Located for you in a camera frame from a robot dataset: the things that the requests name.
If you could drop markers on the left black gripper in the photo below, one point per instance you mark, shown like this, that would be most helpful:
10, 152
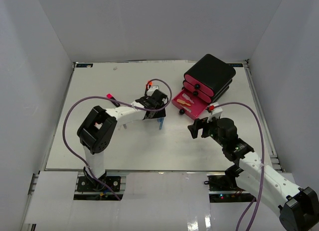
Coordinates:
161, 113

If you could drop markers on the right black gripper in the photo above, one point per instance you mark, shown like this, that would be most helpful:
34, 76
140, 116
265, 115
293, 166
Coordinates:
200, 124

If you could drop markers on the orange translucent correction pen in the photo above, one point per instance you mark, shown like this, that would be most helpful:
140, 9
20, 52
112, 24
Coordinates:
182, 102

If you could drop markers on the pink translucent correction pen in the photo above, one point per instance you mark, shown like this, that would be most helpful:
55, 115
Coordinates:
187, 98

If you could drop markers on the black pink drawer organizer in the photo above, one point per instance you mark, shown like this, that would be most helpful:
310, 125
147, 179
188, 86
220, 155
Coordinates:
205, 82

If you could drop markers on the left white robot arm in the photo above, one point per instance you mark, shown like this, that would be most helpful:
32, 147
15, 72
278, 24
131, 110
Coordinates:
97, 129

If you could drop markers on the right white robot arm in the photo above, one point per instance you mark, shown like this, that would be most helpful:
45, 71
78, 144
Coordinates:
296, 208

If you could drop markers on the blue slim highlighter pen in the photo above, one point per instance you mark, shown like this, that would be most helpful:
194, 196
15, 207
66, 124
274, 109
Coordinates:
161, 120

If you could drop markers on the pink cap black highlighter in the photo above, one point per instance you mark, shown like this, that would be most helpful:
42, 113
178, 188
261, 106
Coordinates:
113, 100

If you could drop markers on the dark blue table label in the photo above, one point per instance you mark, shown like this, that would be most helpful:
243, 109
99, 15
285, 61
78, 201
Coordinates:
84, 65

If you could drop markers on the right dark table label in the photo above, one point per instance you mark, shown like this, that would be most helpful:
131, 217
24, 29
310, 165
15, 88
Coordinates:
235, 64

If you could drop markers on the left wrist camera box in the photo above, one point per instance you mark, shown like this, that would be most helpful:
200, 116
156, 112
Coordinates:
150, 88

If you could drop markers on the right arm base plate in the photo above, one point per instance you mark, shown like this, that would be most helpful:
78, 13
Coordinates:
221, 182

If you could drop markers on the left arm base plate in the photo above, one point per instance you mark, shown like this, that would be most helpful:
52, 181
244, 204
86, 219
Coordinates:
86, 185

